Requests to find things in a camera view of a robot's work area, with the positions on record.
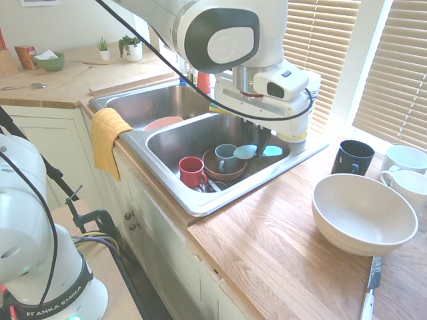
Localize grey blue mug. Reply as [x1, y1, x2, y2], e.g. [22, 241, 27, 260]
[213, 143, 240, 174]

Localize coloured wire bundle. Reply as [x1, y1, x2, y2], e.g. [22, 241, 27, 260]
[71, 231, 148, 320]

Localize wide beige window blind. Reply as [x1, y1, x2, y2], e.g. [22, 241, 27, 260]
[286, 0, 362, 135]

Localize black metal clamp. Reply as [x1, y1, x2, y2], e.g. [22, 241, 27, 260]
[64, 185, 117, 241]

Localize red soap bottle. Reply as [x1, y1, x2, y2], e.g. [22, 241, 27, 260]
[196, 70, 212, 95]

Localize teal plastic serrated knife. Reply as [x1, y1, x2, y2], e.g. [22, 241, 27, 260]
[232, 143, 286, 160]

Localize narrow beige window blind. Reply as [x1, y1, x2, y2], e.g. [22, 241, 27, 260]
[352, 0, 427, 153]

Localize white crumpled paper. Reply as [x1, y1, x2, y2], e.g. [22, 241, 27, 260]
[34, 49, 59, 61]

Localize stainless steel double sink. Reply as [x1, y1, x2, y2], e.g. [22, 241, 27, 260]
[87, 81, 330, 218]

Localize pink plate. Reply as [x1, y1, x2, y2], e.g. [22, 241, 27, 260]
[143, 116, 185, 132]

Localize orange cardboard box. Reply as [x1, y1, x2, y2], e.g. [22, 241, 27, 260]
[13, 45, 39, 71]

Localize brown ceramic bowl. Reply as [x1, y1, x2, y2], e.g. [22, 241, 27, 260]
[201, 149, 249, 182]

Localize brown robot mounting table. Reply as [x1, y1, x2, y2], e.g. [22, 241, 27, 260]
[52, 199, 145, 320]

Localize red mug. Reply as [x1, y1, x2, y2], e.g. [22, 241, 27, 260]
[178, 156, 209, 189]

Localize white mug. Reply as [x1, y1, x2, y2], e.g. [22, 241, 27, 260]
[379, 169, 427, 213]
[380, 145, 427, 176]

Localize cream sink base cabinet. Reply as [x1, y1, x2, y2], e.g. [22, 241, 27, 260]
[79, 106, 264, 320]

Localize spiky plant in white pot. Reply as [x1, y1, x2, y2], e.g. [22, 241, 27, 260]
[95, 37, 111, 61]

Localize metal spoon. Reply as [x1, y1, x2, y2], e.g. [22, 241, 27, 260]
[0, 82, 48, 92]

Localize Lysol wipes canister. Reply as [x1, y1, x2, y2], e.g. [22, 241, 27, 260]
[276, 70, 322, 145]

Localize metal sink strainer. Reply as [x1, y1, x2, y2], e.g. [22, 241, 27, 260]
[192, 179, 232, 195]

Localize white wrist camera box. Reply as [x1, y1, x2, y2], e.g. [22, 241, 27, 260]
[252, 61, 310, 101]

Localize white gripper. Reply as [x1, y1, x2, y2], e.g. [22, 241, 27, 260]
[213, 75, 315, 161]

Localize yellow sponge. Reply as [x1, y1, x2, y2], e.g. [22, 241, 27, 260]
[208, 103, 232, 115]

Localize black mug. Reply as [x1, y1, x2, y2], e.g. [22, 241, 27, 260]
[330, 139, 376, 177]

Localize green bowl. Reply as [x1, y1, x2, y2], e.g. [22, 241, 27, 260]
[33, 52, 66, 73]

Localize white handled metal knife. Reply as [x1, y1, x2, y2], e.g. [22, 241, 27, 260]
[359, 254, 383, 320]

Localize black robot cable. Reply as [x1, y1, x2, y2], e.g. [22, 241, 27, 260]
[0, 0, 316, 307]

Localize large white bowl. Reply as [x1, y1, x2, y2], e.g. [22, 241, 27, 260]
[311, 173, 420, 257]

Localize yellow dish cloth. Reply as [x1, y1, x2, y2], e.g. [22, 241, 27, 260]
[90, 107, 135, 182]

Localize black camera stand leg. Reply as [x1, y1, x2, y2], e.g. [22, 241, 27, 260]
[0, 105, 81, 201]

